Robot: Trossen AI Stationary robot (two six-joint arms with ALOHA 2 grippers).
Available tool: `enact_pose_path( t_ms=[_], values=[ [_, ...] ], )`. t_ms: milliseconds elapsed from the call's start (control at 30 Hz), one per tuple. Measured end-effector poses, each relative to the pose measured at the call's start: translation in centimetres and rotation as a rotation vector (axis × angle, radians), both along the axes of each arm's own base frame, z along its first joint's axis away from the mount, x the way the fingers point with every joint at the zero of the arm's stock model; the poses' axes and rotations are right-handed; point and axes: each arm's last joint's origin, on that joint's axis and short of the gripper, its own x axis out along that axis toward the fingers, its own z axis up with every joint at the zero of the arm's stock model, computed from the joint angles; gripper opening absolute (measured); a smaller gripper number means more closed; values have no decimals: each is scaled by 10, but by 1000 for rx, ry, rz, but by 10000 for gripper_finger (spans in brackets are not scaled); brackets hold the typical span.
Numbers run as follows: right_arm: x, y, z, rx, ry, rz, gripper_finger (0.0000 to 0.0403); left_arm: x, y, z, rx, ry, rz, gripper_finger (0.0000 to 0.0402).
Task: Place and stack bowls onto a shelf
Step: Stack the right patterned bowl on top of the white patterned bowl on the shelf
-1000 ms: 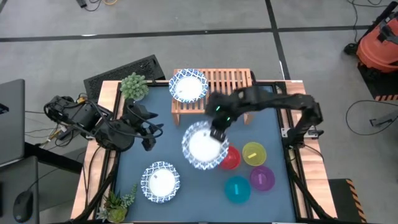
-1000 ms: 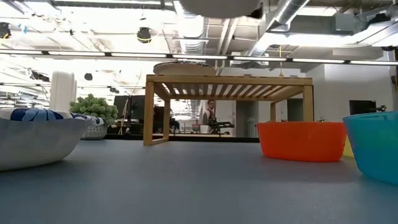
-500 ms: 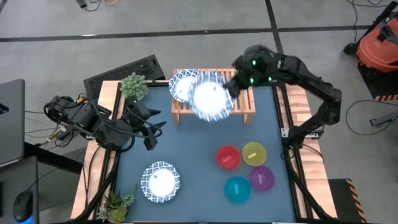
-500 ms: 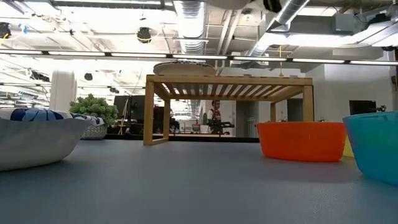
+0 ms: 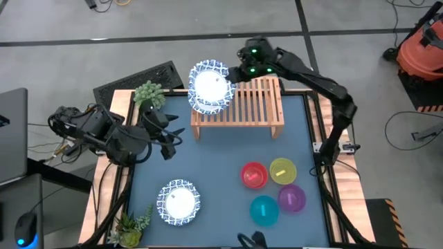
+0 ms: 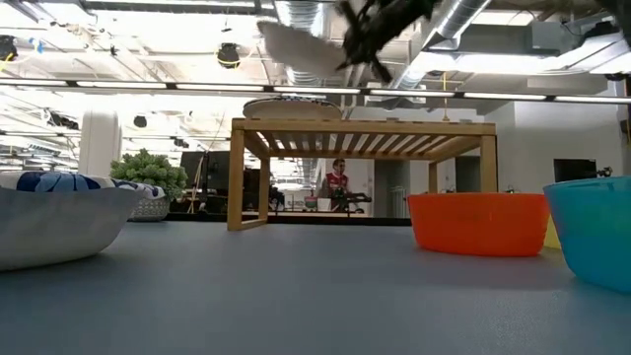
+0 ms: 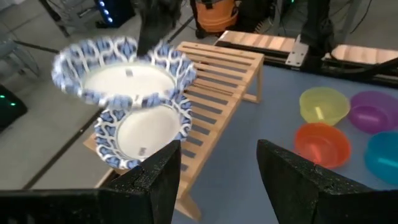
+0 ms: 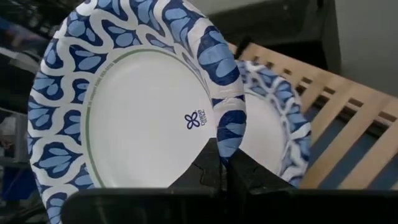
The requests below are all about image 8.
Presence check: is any blue patterned paper plate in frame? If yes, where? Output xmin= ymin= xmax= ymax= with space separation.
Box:
xmin=27 ymin=0 xmax=248 ymax=224
xmin=234 ymin=59 xmax=312 ymax=188

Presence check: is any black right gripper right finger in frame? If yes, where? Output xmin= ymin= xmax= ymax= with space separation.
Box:
xmin=226 ymin=147 xmax=297 ymax=190

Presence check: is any wooden slatted shelf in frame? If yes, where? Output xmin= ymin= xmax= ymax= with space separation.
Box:
xmin=228 ymin=42 xmax=398 ymax=190

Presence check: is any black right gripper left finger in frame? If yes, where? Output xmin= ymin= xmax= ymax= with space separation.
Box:
xmin=169 ymin=138 xmax=225 ymax=189

